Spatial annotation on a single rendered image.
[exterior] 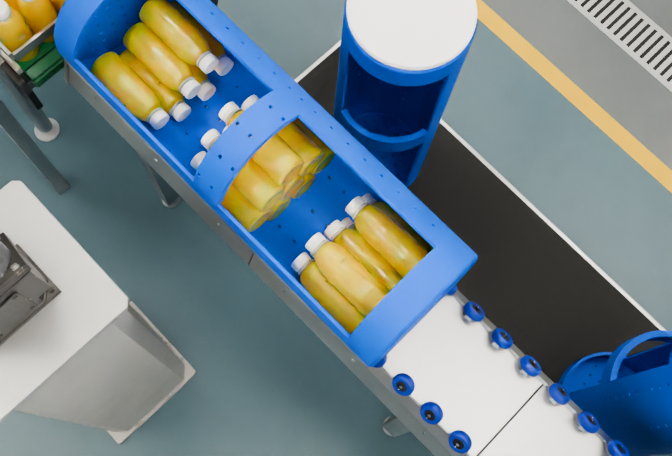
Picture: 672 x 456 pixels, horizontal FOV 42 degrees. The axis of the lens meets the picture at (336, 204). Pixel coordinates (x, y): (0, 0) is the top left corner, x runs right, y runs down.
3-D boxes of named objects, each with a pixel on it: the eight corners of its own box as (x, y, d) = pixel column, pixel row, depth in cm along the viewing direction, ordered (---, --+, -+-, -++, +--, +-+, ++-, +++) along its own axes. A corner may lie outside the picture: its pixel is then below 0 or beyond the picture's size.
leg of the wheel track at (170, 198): (170, 211, 276) (134, 139, 216) (158, 199, 277) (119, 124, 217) (184, 199, 278) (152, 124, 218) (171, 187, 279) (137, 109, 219)
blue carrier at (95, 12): (363, 378, 169) (379, 356, 142) (70, 79, 185) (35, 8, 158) (462, 278, 177) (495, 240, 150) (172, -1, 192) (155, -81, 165)
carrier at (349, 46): (322, 119, 271) (339, 205, 263) (332, -37, 188) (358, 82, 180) (411, 104, 274) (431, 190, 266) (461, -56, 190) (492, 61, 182)
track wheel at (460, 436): (473, 448, 163) (477, 442, 165) (455, 430, 164) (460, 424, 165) (459, 459, 166) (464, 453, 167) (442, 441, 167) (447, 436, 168)
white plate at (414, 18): (335, -39, 186) (334, -36, 188) (360, 78, 179) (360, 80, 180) (460, -57, 189) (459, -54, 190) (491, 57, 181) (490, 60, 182)
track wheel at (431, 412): (443, 418, 164) (448, 413, 166) (426, 401, 165) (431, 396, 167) (431, 430, 167) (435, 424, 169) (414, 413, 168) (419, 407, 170)
